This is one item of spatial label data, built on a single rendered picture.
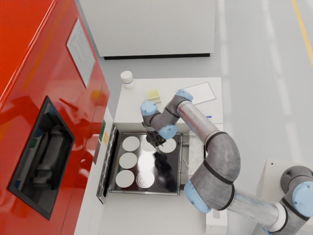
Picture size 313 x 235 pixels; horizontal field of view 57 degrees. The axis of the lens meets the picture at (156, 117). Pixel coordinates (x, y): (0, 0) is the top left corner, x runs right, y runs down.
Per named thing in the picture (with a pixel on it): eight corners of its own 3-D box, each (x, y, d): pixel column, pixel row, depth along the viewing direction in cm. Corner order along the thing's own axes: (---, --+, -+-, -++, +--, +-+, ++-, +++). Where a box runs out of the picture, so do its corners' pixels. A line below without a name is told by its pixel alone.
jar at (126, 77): (123, 89, 185) (119, 79, 177) (125, 81, 189) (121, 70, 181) (133, 89, 183) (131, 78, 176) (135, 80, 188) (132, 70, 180)
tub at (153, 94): (149, 106, 173) (147, 99, 168) (147, 97, 178) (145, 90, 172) (161, 103, 173) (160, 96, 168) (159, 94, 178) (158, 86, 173)
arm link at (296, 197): (327, 188, 115) (337, 200, 102) (304, 212, 118) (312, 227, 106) (300, 169, 117) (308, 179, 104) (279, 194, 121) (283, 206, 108)
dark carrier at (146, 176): (111, 190, 152) (111, 189, 151) (122, 134, 172) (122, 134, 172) (176, 192, 146) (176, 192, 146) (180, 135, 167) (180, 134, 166)
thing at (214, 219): (205, 233, 140) (206, 224, 129) (205, 137, 172) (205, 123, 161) (225, 235, 138) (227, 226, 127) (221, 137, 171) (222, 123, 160)
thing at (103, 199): (102, 204, 153) (97, 197, 145) (117, 134, 179) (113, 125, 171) (105, 204, 152) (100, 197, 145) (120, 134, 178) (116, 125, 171)
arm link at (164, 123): (176, 119, 120) (159, 104, 126) (161, 140, 123) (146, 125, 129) (185, 121, 127) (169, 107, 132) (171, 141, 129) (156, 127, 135)
